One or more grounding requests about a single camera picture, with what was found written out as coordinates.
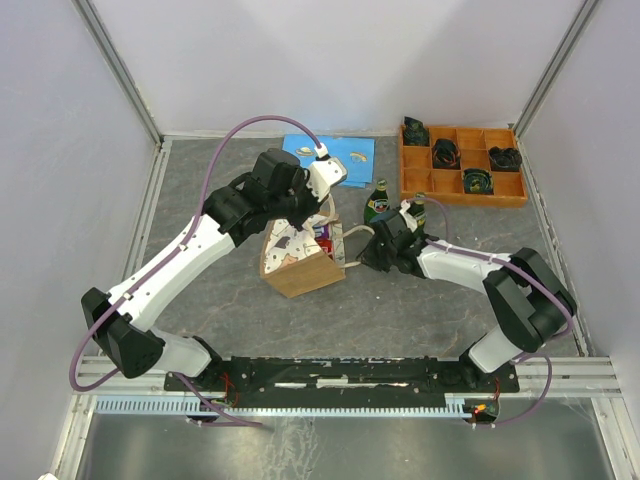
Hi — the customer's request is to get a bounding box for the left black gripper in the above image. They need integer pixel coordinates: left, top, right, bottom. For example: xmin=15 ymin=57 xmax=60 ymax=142
xmin=267 ymin=168 xmax=329 ymax=231

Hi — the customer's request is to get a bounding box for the purple soda can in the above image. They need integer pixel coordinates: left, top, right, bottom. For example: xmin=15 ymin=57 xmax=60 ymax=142
xmin=313 ymin=225 xmax=330 ymax=239

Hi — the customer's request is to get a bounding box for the red cola can front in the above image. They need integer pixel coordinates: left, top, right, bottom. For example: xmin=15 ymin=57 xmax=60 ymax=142
xmin=316 ymin=238 xmax=334 ymax=259

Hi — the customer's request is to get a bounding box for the burlap canvas tote bag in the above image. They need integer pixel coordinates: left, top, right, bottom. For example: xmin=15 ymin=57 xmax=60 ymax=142
xmin=260 ymin=198 xmax=373 ymax=298

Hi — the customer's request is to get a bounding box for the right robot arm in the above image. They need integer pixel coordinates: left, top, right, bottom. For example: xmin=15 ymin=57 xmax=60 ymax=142
xmin=358 ymin=208 xmax=577 ymax=391

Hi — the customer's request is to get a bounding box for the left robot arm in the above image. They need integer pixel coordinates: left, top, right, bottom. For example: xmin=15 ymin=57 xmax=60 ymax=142
xmin=81 ymin=148 xmax=345 ymax=390

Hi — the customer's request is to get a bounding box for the green glass bottle left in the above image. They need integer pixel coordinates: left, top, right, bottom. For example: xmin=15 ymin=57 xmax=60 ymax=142
xmin=363 ymin=179 xmax=389 ymax=225

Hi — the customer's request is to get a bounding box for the green glass bottle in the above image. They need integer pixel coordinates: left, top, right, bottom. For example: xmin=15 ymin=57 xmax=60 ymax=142
xmin=409 ymin=192 xmax=427 ymax=237
xmin=363 ymin=179 xmax=389 ymax=225

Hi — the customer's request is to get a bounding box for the green glass bottle right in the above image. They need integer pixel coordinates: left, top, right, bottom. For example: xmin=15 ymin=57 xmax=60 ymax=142
xmin=409 ymin=192 xmax=427 ymax=237

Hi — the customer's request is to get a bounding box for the blue patterned folded cloth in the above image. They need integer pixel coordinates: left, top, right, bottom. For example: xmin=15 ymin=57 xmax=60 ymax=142
xmin=282 ymin=134 xmax=375 ymax=188

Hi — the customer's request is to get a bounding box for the dark rolled item middle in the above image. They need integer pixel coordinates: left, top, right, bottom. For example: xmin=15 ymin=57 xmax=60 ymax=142
xmin=432 ymin=138 xmax=461 ymax=169

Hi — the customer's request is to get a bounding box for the dark rolled item bottom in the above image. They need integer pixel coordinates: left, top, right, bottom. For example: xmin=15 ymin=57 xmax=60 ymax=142
xmin=462 ymin=168 xmax=494 ymax=195

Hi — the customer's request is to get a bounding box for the dark rolled item top-left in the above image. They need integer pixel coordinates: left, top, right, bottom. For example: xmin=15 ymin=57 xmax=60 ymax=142
xmin=403 ymin=116 xmax=430 ymax=147

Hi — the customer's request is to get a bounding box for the dark rolled item right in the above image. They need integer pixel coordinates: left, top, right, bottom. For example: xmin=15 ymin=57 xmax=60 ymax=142
xmin=488 ymin=146 xmax=522 ymax=172

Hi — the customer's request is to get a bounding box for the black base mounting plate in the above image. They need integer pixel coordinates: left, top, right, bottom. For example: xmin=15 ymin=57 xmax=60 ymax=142
xmin=189 ymin=357 xmax=519 ymax=410

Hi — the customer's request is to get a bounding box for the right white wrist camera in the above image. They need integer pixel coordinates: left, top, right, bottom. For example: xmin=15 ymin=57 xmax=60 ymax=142
xmin=398 ymin=200 xmax=417 ymax=231

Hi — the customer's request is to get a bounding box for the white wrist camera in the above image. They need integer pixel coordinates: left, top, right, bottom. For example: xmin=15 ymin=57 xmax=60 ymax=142
xmin=307 ymin=143 xmax=348 ymax=201
xmin=398 ymin=200 xmax=417 ymax=231

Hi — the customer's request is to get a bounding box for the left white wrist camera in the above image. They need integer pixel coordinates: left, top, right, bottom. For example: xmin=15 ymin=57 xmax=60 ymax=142
xmin=307 ymin=143 xmax=348 ymax=201

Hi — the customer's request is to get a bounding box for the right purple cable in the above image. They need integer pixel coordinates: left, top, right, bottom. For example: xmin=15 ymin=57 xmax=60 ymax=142
xmin=404 ymin=196 xmax=576 ymax=427

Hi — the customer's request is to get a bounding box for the aluminium frame rail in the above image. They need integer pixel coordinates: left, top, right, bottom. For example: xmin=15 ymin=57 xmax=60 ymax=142
xmin=78 ymin=356 xmax=622 ymax=399

